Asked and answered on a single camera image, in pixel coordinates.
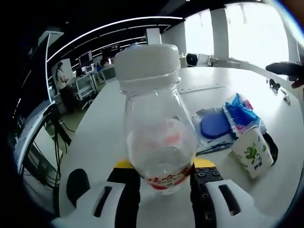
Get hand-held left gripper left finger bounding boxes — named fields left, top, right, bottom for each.
left=51, top=160, right=142, bottom=228

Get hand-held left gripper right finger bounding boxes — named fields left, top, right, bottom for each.
left=189, top=158, right=264, bottom=228

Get white paper cup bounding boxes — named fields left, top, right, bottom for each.
left=229, top=125, right=274, bottom=179

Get blue tissue pack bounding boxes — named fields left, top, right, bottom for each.
left=222, top=93, right=266, bottom=141

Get black cable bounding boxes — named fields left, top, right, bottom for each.
left=262, top=132, right=279, bottom=167

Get blue pad plastic package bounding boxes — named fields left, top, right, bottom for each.
left=192, top=108, right=235, bottom=155

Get clear plastic water bottle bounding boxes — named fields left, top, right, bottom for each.
left=114, top=44, right=199, bottom=196

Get small white object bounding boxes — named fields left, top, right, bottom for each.
left=281, top=89, right=292, bottom=105

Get black headphones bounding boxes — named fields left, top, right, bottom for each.
left=269, top=79, right=281, bottom=92

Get dark rounded object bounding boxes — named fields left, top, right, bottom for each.
left=66, top=168, right=91, bottom=208

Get black tripod stand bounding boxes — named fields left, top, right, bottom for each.
left=44, top=104, right=72, bottom=214

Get black backpack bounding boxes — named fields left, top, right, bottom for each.
left=186, top=53, right=199, bottom=67

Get white office chair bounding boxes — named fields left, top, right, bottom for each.
left=76, top=73, right=95, bottom=101

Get curved ceiling light strip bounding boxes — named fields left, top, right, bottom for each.
left=46, top=18, right=183, bottom=64

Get white table cable cover strip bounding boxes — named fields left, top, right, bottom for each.
left=179, top=84, right=226, bottom=94

